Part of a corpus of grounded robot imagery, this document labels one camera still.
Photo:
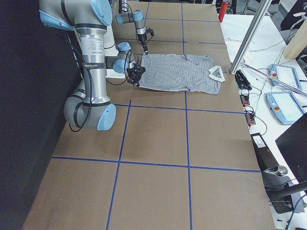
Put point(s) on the orange black connector block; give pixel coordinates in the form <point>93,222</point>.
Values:
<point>244,100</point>
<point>250,118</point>

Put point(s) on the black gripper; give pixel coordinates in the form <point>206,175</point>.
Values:
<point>132,79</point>
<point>142,39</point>

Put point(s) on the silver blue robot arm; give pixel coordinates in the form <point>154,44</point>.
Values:
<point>126,15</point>
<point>89,105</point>

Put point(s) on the aluminium frame post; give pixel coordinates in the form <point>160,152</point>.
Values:
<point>257,19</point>

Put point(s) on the blue teach pendant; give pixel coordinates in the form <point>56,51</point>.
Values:
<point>284,106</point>
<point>285,74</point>

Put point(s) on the black stand with metal knob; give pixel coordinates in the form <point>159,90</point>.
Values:
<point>282,192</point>

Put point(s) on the beige wooden board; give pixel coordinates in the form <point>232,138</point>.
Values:
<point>297,43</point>

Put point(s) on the black monitor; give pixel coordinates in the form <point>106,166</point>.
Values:
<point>292,144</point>

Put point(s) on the black clamp tool on table edge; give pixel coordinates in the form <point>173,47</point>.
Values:
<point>242,81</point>

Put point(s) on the lower blue teach pendant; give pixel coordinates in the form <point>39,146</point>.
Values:
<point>284,106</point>

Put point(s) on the white mounting pillar with base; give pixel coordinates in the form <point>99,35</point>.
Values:
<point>111,51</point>

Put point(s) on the blue white striped polo shirt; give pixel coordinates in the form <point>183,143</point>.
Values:
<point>174,73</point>

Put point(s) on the upper blue teach pendant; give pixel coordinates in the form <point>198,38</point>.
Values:
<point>285,74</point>

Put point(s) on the black box with white label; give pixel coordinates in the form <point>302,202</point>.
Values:
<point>264,156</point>

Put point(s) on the red cylinder bottle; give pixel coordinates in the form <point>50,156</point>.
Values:
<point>223,10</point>

